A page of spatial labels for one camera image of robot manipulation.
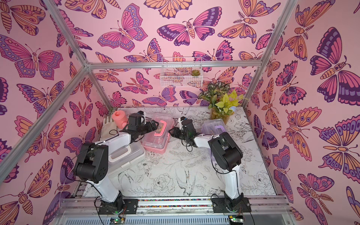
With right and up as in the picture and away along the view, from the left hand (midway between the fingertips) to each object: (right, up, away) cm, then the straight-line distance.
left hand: (157, 124), depth 96 cm
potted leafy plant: (+43, +14, -4) cm, 46 cm away
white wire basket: (+16, +35, 0) cm, 39 cm away
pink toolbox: (0, -11, -4) cm, 12 cm away
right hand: (+9, -4, 0) cm, 10 cm away
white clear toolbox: (-18, -16, -15) cm, 29 cm away
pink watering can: (-28, +4, +4) cm, 28 cm away
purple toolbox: (+39, -2, +2) cm, 39 cm away
